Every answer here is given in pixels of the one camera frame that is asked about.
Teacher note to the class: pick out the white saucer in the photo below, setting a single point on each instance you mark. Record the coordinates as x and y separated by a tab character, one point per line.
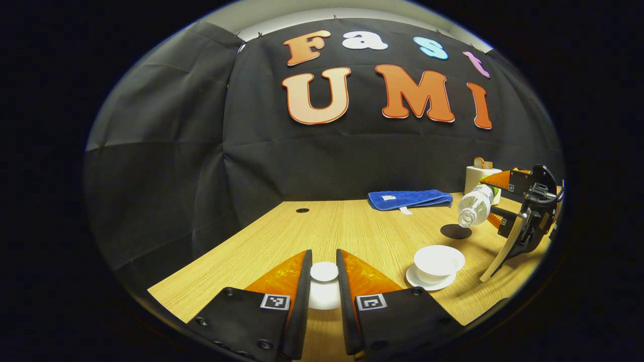
417	282

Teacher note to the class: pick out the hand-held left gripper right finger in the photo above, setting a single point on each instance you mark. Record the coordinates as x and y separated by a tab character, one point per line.
344	301

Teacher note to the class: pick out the white teacup lid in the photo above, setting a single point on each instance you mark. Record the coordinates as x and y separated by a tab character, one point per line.
324	291

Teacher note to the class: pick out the white toaster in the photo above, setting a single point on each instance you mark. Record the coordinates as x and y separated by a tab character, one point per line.
475	178

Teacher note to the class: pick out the dark round coaster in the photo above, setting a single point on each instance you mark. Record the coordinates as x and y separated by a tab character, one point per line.
453	234

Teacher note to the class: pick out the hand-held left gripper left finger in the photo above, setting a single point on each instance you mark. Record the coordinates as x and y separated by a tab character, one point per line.
303	301

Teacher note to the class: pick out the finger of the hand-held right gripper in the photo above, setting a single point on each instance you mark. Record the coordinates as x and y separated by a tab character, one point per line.
518	182
510	221

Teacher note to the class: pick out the blue towel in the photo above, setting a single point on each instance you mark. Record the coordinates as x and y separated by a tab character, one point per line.
410	198

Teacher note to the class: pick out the white green label water bottle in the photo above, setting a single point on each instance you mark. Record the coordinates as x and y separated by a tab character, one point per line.
475	206

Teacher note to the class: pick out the white teacup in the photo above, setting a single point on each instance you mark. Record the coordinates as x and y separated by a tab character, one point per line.
438	261

